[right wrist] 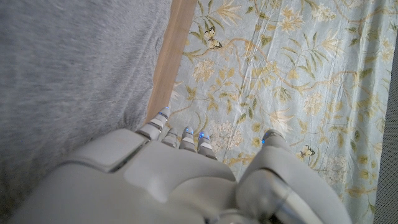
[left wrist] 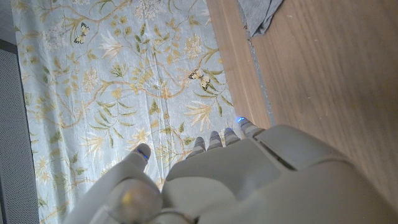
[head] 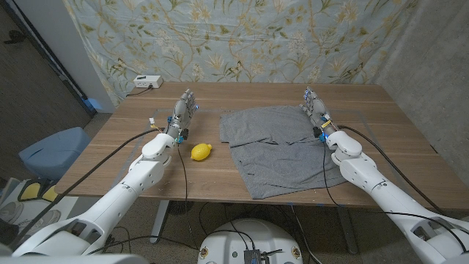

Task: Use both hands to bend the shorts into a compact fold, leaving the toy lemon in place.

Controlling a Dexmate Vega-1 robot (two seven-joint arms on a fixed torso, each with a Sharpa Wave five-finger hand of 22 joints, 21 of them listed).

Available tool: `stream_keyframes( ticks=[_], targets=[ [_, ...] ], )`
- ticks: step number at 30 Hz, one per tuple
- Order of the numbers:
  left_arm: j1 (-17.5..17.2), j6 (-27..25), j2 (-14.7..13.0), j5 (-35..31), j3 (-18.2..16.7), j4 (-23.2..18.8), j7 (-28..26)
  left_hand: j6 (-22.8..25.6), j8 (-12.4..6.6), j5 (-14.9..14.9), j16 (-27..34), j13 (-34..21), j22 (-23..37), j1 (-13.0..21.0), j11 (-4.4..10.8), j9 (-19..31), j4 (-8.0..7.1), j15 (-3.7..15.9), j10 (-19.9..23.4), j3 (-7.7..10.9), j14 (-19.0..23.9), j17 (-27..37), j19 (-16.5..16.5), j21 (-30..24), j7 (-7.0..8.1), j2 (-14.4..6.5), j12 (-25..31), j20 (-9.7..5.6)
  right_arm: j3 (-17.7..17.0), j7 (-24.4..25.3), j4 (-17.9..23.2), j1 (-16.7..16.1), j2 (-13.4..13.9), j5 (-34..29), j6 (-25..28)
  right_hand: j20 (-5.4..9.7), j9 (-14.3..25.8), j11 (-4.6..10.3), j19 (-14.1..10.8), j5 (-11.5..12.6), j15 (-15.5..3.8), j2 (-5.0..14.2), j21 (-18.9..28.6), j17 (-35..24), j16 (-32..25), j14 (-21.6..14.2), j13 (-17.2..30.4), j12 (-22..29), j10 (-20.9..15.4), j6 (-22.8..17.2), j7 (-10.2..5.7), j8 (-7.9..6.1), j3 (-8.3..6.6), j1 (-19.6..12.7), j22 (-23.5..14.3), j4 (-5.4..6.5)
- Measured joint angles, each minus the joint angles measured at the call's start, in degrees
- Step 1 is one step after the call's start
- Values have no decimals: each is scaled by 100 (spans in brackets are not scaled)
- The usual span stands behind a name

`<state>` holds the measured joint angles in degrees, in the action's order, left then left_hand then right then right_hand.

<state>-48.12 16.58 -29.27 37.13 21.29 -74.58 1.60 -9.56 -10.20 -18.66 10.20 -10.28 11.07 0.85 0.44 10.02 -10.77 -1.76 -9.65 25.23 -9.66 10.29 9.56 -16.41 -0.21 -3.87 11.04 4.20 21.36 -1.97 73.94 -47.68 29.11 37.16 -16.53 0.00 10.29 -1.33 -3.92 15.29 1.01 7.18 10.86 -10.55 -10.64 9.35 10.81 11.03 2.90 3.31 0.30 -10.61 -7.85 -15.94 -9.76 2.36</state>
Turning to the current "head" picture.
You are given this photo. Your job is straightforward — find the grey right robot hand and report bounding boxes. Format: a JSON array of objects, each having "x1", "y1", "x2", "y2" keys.
[{"x1": 299, "y1": 87, "x2": 339, "y2": 142}]

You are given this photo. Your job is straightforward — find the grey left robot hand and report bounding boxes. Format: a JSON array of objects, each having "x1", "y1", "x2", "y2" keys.
[{"x1": 166, "y1": 88, "x2": 199, "y2": 144}]

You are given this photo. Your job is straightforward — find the grey shorts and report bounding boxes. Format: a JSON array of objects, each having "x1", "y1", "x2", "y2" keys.
[{"x1": 218, "y1": 105, "x2": 348, "y2": 200}]

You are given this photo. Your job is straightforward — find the yellow toy lemon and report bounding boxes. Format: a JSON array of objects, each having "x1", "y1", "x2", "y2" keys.
[{"x1": 190, "y1": 143, "x2": 213, "y2": 162}]

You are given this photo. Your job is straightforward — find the grey tape outline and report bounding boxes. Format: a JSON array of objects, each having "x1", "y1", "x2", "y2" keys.
[{"x1": 109, "y1": 107, "x2": 418, "y2": 208}]

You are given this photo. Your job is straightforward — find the white power strip box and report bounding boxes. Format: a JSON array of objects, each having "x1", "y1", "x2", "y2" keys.
[{"x1": 133, "y1": 75, "x2": 164, "y2": 89}]

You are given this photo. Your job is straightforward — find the floral printed backdrop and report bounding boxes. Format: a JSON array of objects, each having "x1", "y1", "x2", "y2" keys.
[{"x1": 62, "y1": 0, "x2": 421, "y2": 108}]

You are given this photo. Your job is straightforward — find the grey table leg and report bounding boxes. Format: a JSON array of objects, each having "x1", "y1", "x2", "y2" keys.
[
  {"x1": 149, "y1": 199, "x2": 171, "y2": 245},
  {"x1": 336, "y1": 207, "x2": 360, "y2": 255}
]

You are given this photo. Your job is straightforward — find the blue padded stool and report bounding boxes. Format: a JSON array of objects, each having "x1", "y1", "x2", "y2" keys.
[{"x1": 18, "y1": 126, "x2": 92, "y2": 180}]

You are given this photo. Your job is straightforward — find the white robot torso base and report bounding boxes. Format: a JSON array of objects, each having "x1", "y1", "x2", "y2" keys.
[{"x1": 196, "y1": 218, "x2": 304, "y2": 264}]

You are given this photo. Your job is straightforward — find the small black torso device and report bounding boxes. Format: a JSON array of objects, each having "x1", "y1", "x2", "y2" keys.
[{"x1": 243, "y1": 249, "x2": 272, "y2": 264}]

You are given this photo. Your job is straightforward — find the sneaker print floor mat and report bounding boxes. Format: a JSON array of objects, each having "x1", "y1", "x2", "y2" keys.
[{"x1": 0, "y1": 177, "x2": 80, "y2": 235}]

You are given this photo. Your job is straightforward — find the black power strip cord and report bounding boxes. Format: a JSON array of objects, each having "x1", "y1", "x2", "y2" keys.
[{"x1": 126, "y1": 86, "x2": 153, "y2": 98}]

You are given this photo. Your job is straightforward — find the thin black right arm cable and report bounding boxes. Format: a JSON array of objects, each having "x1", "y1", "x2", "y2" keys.
[{"x1": 322, "y1": 141, "x2": 469, "y2": 254}]

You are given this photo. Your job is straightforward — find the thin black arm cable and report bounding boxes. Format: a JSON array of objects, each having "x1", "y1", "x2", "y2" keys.
[
  {"x1": 322, "y1": 141, "x2": 469, "y2": 254},
  {"x1": 177, "y1": 143, "x2": 201, "y2": 252}
]

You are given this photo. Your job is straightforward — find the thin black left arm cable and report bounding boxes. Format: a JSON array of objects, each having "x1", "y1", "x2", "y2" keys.
[{"x1": 177, "y1": 143, "x2": 201, "y2": 252}]

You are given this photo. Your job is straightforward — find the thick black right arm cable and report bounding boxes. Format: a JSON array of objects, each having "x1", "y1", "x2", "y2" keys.
[{"x1": 336, "y1": 125, "x2": 445, "y2": 216}]

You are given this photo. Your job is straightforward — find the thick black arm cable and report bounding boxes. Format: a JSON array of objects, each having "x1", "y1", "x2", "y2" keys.
[
  {"x1": 9, "y1": 127, "x2": 166, "y2": 250},
  {"x1": 336, "y1": 125, "x2": 445, "y2": 216}
]

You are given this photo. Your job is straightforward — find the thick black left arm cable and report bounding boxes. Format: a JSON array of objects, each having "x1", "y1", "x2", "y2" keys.
[{"x1": 9, "y1": 127, "x2": 166, "y2": 250}]

